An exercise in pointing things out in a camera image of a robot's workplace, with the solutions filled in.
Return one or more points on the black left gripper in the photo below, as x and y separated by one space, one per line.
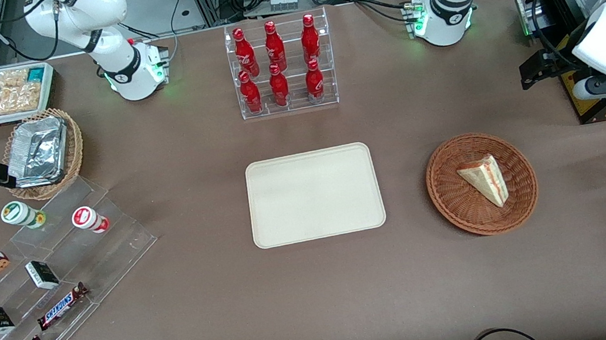
556 61

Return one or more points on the triangle sandwich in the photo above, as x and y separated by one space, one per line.
485 180

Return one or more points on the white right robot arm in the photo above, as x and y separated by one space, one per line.
79 14

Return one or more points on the wicker basket with foil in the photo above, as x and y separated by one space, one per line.
76 148

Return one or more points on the round brown wicker basket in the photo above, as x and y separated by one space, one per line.
452 196

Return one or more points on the beige plastic tray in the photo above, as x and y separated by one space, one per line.
315 195

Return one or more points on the green lid cup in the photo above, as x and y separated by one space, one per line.
18 213

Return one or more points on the silver foil container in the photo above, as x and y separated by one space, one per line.
39 150

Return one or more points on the clear cracker snack bag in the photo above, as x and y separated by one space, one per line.
8 100
11 77

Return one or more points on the red lid cup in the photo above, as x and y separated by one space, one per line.
87 218

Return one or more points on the clear acrylic step stand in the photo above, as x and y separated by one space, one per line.
112 250

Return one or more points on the red cola bottle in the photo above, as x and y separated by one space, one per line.
310 38
314 83
280 89
251 95
274 46
246 53

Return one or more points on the clear acrylic bottle rack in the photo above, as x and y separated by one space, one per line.
294 106

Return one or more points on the white power strip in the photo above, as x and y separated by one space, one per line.
283 3

